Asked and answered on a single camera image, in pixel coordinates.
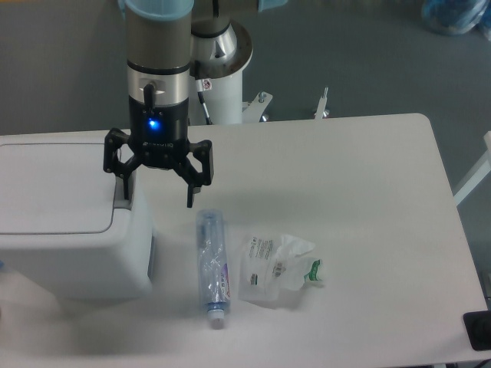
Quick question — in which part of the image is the white frame at right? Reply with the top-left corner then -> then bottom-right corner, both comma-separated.
453,131 -> 490,205

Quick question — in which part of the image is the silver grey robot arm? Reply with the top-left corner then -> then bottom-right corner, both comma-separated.
103,1 -> 281,201

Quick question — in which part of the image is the blue plastic bag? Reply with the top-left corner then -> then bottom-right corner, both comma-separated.
420,1 -> 490,36

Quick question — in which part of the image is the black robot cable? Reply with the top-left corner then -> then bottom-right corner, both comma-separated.
194,63 -> 213,126

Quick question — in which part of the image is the clear plastic water bottle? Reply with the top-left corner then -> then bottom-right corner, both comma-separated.
196,209 -> 231,330

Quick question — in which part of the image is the black device at table edge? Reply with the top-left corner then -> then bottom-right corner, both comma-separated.
463,310 -> 490,351

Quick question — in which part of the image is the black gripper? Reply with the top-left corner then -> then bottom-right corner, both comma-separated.
103,97 -> 213,209

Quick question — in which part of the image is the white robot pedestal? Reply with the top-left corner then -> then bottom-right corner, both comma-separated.
189,71 -> 273,126

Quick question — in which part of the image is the white table leg bracket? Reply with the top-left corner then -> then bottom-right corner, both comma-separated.
314,87 -> 330,120

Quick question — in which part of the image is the crumpled clear plastic bag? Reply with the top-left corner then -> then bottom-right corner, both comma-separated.
238,234 -> 327,302

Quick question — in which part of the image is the white trash can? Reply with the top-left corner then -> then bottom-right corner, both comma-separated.
1,133 -> 153,299

